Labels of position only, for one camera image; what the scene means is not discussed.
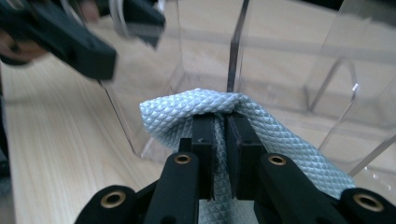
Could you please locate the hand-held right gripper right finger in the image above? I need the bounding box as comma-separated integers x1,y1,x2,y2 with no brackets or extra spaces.
225,112,267,201

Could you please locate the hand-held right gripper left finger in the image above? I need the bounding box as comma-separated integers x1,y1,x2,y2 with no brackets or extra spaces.
179,113,218,200

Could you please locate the light blue cleaning cloth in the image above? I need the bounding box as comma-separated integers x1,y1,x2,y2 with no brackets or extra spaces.
138,88,357,224

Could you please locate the clear acrylic divided organizer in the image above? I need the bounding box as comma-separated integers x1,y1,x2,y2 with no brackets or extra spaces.
60,0,396,195

